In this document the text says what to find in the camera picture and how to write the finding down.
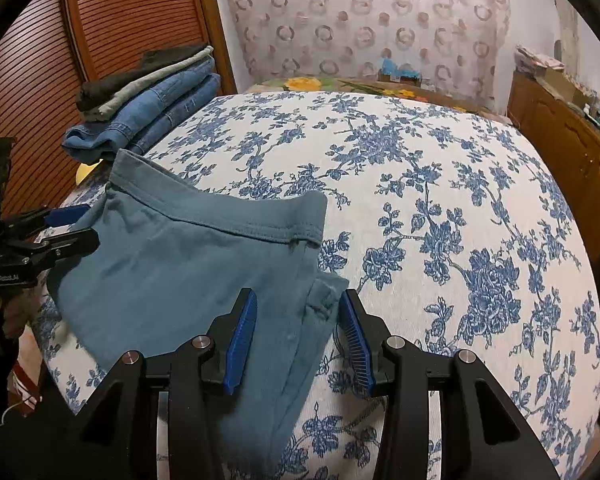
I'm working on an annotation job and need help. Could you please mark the ring patterned curtain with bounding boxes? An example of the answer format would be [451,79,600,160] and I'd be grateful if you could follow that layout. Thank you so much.
[220,0,512,113]

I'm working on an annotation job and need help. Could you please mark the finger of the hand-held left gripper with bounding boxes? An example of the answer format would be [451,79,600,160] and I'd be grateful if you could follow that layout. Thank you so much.
[1,203,92,236]
[10,227,101,272]

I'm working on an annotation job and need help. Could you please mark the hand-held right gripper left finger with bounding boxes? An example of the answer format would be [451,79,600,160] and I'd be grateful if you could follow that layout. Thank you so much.
[67,287,258,480]

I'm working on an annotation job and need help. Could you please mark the folded grey pants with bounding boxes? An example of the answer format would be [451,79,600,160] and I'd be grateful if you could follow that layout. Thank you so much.
[86,46,215,120]

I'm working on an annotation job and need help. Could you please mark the wooden cabinet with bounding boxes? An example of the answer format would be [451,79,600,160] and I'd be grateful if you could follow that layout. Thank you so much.
[507,72,600,263]

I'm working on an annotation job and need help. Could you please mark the small blue object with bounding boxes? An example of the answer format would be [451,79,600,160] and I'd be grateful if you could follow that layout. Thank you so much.
[377,57,422,84]

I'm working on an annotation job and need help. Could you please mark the blue floral white bedspread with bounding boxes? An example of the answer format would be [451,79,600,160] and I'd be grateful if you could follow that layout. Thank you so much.
[32,91,600,480]

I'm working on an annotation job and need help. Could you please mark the wooden slatted wardrobe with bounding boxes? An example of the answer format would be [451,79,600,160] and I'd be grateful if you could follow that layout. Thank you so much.
[0,0,237,217]

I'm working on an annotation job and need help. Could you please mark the teal pants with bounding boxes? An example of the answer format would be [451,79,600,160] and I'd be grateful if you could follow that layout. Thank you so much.
[47,149,351,476]

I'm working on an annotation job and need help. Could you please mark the folded dark pants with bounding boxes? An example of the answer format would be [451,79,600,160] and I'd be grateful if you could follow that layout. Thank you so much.
[76,44,209,111]

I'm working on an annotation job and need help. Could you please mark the yellow cloth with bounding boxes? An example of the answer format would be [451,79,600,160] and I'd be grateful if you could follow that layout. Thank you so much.
[75,160,107,187]

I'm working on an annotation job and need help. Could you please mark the colourful flower blanket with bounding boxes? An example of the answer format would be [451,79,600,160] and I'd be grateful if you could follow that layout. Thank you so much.
[242,76,481,113]

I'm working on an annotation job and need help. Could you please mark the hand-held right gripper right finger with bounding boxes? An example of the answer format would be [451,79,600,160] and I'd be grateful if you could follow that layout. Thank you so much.
[339,288,563,480]

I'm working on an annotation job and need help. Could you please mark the folded blue jeans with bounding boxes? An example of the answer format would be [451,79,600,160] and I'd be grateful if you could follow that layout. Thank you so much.
[62,57,217,159]
[129,74,222,157]

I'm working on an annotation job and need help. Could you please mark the pile of boxes and papers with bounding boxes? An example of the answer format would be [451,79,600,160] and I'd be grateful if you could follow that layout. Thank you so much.
[515,42,600,143]

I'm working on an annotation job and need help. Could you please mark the white cable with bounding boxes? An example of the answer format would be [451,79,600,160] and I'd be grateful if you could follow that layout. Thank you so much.
[0,394,42,429]

